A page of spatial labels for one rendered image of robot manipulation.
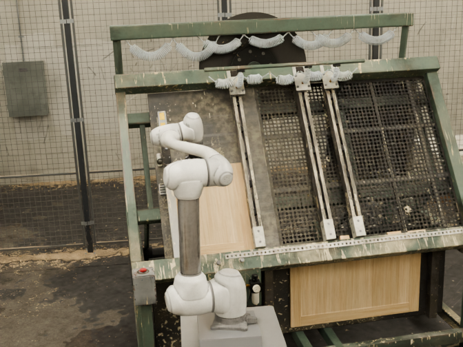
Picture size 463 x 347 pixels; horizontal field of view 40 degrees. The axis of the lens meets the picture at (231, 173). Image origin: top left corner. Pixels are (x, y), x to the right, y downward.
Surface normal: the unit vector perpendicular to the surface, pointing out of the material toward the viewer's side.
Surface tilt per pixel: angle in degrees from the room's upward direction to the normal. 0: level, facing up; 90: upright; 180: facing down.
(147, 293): 90
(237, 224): 55
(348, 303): 90
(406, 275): 90
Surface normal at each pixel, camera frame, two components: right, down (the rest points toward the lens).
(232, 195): 0.14, -0.35
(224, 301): 0.23, 0.19
